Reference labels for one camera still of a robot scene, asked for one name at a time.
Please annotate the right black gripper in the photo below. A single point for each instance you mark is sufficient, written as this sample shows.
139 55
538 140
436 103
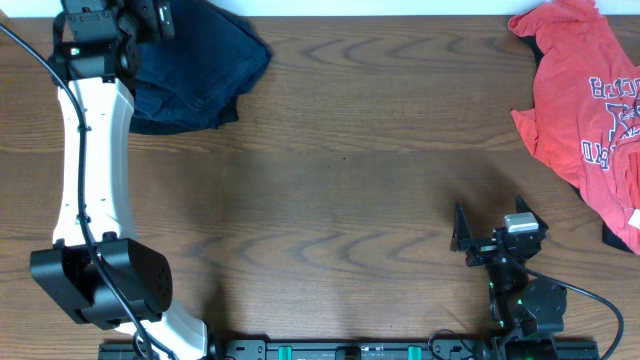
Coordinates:
482 249

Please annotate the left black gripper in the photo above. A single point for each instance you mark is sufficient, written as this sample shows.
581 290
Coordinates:
154 20

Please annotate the navy blue shorts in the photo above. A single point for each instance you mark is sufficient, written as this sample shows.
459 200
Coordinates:
215 55

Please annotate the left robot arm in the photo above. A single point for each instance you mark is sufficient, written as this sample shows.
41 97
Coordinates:
96 269

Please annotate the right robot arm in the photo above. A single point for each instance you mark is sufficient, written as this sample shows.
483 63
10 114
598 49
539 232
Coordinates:
529 310

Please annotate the folded black garment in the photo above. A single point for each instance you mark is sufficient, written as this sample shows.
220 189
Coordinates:
228 114

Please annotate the red printed t-shirt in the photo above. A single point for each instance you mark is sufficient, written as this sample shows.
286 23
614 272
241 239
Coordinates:
584 124

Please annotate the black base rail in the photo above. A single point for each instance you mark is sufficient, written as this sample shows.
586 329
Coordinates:
443 348

